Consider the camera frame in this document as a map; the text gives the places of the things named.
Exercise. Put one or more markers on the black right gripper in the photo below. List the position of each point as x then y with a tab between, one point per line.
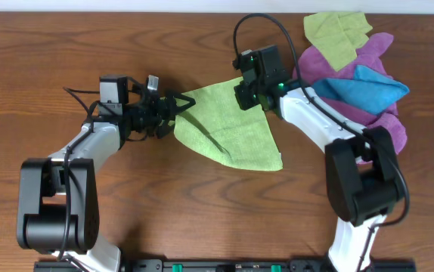
240	90

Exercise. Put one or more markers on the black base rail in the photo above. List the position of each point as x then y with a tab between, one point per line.
221	266

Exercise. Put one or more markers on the light green cloth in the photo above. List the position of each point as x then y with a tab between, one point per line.
215	127

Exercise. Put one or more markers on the blue cloth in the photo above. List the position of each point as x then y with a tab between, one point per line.
368	90

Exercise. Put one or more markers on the upper purple cloth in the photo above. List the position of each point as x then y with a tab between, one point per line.
314	67

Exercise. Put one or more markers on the olive green cloth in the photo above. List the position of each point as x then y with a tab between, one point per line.
337	35

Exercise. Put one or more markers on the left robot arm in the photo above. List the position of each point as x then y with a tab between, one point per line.
58	212

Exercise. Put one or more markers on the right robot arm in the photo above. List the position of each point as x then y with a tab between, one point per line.
362	178

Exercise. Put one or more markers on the lower purple cloth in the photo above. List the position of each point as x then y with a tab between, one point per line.
387	119

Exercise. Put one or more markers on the purple cloth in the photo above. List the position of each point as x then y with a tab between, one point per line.
387	119
314	67

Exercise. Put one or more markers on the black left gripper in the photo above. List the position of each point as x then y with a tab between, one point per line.
171	111

